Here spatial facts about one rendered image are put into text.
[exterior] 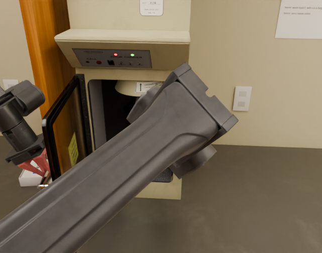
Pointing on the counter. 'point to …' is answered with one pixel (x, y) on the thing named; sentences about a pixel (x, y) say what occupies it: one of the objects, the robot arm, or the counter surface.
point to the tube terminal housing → (100, 22)
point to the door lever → (44, 180)
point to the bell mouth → (135, 87)
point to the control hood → (126, 43)
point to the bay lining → (106, 110)
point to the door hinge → (86, 112)
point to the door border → (49, 127)
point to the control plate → (83, 53)
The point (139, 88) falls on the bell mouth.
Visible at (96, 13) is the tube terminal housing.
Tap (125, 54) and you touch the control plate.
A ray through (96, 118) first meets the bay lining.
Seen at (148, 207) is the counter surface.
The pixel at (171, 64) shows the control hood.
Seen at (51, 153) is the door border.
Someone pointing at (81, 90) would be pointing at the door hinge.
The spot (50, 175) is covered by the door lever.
